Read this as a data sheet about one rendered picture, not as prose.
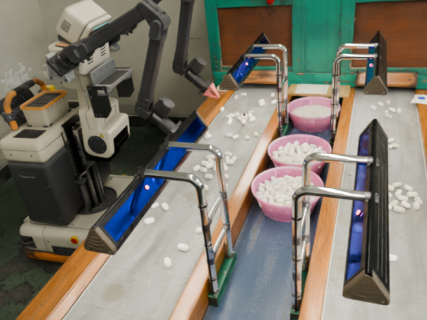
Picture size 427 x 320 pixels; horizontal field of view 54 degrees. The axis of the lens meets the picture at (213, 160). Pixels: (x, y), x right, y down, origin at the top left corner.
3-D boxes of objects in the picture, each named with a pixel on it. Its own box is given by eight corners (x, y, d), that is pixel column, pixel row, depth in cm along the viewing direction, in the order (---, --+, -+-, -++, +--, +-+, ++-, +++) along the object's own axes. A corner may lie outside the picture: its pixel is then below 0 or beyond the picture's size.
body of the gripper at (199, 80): (213, 79, 216) (202, 70, 216) (206, 87, 208) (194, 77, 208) (206, 88, 220) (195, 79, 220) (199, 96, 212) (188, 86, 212)
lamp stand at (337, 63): (328, 150, 193) (332, 55, 171) (332, 131, 209) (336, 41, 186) (372, 153, 187) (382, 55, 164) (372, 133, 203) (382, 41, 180)
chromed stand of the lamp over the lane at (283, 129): (244, 144, 206) (237, 55, 184) (254, 126, 222) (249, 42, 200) (282, 147, 200) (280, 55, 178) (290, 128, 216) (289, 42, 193)
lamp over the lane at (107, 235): (84, 251, 95) (75, 226, 91) (187, 128, 145) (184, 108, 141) (114, 256, 92) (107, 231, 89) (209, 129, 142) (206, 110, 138)
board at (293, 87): (286, 95, 231) (286, 93, 230) (291, 85, 243) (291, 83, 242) (349, 98, 220) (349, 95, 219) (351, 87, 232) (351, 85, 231)
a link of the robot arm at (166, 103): (142, 103, 185) (135, 112, 178) (155, 85, 179) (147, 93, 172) (164, 119, 187) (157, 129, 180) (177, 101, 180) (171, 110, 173)
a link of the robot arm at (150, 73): (159, 11, 162) (149, 18, 153) (173, 16, 162) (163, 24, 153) (141, 105, 187) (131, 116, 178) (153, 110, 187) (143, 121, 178)
